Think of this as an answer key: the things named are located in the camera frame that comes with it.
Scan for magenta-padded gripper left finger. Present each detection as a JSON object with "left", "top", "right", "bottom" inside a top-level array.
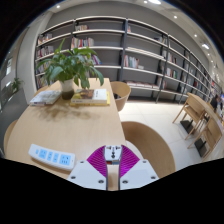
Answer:
[{"left": 66, "top": 144, "right": 108, "bottom": 192}]

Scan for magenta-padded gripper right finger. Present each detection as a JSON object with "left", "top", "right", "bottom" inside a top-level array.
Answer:
[{"left": 118, "top": 144, "right": 160, "bottom": 191}]

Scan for small white charger block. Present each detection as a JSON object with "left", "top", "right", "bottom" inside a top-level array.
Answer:
[{"left": 104, "top": 144, "right": 123, "bottom": 166}]

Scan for curved wooden chair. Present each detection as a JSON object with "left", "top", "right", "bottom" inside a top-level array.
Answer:
[
  {"left": 3, "top": 119, "right": 18, "bottom": 156},
  {"left": 109, "top": 80, "right": 132, "bottom": 113},
  {"left": 120, "top": 120, "right": 177, "bottom": 179}
]

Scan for white power strip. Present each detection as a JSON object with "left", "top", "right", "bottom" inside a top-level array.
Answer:
[{"left": 27, "top": 143, "right": 76, "bottom": 172}]

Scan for yellow-edged book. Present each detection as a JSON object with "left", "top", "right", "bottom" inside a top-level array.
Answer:
[{"left": 69, "top": 88, "right": 111, "bottom": 107}]

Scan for open white magazine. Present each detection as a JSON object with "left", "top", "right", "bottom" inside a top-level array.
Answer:
[{"left": 29, "top": 89, "right": 63, "bottom": 107}]

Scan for green plant in white pot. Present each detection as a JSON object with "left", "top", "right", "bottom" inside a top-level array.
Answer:
[{"left": 34, "top": 38, "right": 105, "bottom": 100}]

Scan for grey shelf unit with books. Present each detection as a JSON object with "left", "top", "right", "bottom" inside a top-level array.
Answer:
[{"left": 34, "top": 15, "right": 223, "bottom": 104}]

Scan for round ceiling lights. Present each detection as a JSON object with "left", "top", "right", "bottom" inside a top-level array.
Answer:
[{"left": 54, "top": 0, "right": 211, "bottom": 51}]

